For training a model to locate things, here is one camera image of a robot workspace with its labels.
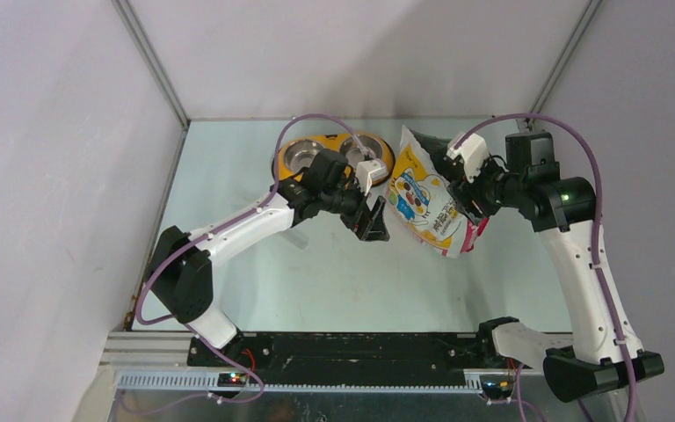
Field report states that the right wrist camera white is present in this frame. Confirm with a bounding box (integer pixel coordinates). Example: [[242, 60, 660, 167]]
[[445, 132, 490, 182]]

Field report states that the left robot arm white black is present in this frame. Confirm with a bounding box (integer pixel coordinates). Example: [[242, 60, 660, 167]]
[[139, 149, 389, 367]]

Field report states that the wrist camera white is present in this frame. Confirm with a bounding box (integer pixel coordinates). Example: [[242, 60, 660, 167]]
[[355, 159, 388, 196], [445, 132, 490, 182]]

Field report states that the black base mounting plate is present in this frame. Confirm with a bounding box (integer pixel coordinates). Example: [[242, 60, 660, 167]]
[[188, 331, 535, 387]]

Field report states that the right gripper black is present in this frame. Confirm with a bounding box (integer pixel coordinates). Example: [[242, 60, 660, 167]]
[[446, 149, 526, 225]]

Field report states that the yellow double pet bowl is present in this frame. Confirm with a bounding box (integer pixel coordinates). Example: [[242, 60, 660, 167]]
[[277, 132, 396, 187]]

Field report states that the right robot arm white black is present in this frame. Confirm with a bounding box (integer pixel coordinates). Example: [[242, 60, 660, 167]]
[[415, 131, 664, 403]]

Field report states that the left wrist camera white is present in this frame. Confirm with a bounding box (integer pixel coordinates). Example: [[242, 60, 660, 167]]
[[355, 159, 388, 196]]

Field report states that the colourful pet food bag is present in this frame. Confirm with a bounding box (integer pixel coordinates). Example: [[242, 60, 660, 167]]
[[387, 126, 488, 258]]

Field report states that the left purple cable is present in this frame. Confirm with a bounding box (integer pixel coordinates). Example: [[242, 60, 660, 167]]
[[117, 113, 374, 416]]

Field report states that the clear plastic scoop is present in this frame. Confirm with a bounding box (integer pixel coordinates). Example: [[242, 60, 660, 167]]
[[280, 228, 309, 250]]

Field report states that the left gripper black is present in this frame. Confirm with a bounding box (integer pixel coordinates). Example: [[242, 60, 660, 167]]
[[320, 173, 389, 242]]

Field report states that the grey slotted cable duct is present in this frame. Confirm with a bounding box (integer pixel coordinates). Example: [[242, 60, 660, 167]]
[[114, 371, 490, 394]]

